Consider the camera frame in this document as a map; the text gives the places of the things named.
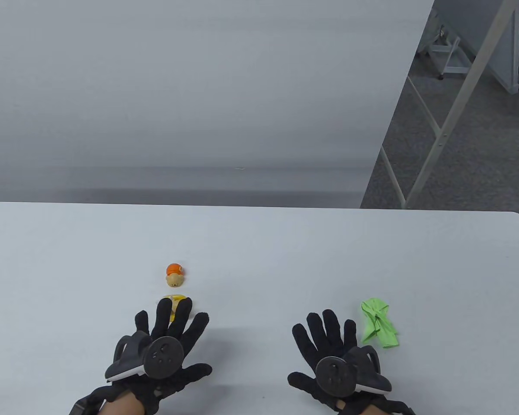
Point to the person's right hand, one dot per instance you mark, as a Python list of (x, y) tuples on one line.
[(324, 341)]

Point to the person's left hand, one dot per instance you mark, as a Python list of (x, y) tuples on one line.
[(186, 333)]

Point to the green dusting cloth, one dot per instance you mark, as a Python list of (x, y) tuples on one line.
[(378, 324)]

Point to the orange shell dog ornament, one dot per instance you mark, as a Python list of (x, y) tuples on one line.
[(174, 276)]

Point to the person's left forearm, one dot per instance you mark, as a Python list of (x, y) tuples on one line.
[(121, 407)]

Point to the black right hand controller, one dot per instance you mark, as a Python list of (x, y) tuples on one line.
[(337, 374)]

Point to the black hand controller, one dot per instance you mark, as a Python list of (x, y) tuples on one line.
[(160, 356), (337, 374)]

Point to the black left hand controller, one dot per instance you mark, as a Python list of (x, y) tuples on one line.
[(160, 356)]

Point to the large white backdrop board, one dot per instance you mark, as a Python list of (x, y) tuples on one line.
[(199, 86)]

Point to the grey partition panel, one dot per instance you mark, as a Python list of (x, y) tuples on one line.
[(504, 47)]

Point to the white metal table frame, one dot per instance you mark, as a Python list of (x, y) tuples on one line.
[(458, 99)]

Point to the white wheeled cart frame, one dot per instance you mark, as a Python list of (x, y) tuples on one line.
[(452, 56)]

